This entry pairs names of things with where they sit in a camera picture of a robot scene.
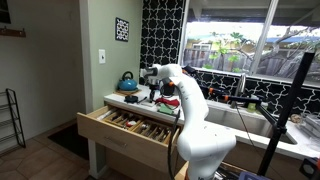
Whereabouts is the light wooden robot base board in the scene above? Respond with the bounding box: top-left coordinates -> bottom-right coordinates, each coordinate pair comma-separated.
174,161 -> 190,180

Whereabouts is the grey dish rack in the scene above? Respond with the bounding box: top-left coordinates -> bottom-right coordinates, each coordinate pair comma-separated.
298,113 -> 320,143

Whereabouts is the white counter support leg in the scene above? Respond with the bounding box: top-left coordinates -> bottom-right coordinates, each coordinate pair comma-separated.
87,138 -> 108,179

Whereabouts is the clear plastic utensil pack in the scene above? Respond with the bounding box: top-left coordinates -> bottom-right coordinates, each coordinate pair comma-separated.
96,109 -> 116,122

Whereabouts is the white window frame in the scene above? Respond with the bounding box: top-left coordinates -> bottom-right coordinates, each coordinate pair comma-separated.
181,0 -> 320,89

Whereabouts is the wooden wall coat rack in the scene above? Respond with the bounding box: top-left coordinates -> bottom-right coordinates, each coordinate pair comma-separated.
0,26 -> 27,38

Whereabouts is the black tripod stand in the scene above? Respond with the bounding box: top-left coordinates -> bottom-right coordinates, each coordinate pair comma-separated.
256,51 -> 316,178

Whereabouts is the black case with red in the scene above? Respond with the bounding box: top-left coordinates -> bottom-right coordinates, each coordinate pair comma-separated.
298,156 -> 320,180

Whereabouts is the small green sink sponge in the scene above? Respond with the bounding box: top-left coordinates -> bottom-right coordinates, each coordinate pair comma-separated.
247,102 -> 258,113

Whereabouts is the black metal shoe rack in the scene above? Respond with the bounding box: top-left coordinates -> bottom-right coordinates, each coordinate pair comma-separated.
0,88 -> 27,155

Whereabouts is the brown sink scrubber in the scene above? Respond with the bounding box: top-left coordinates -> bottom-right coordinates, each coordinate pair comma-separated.
289,113 -> 303,125

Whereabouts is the red cloth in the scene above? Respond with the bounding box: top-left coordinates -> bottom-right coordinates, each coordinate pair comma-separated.
155,96 -> 181,107

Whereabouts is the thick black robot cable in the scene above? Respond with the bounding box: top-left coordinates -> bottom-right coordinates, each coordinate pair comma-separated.
166,81 -> 183,180

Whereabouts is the wooden trivet board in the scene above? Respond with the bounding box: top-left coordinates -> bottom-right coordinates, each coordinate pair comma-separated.
114,88 -> 143,97

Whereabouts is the white light switch plate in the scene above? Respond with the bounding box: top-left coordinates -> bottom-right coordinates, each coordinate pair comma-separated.
98,48 -> 107,65

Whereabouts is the blue purple box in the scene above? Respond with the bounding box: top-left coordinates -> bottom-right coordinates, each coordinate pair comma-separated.
238,170 -> 272,180

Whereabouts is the small dark teal plate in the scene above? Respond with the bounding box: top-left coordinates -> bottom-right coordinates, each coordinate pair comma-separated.
124,95 -> 139,104

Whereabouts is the dark floor mat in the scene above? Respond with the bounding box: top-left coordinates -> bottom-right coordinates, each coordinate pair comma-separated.
47,123 -> 90,161

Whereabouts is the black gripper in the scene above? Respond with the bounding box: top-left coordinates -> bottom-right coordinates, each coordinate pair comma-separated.
148,77 -> 161,103

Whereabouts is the wooden cutlery organizer tray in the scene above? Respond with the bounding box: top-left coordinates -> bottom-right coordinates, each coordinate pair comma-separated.
131,119 -> 177,145
101,109 -> 144,132

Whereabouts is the teal kettle with black handle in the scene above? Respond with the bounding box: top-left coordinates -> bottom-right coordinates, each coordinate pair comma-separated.
117,70 -> 139,92

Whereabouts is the black white patterned wall art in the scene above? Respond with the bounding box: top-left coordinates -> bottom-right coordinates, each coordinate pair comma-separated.
115,17 -> 130,43

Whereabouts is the light wooden drawer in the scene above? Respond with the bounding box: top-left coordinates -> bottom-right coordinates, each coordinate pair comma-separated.
76,103 -> 181,174

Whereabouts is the chrome faucet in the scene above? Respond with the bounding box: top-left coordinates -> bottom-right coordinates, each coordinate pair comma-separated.
232,73 -> 248,110

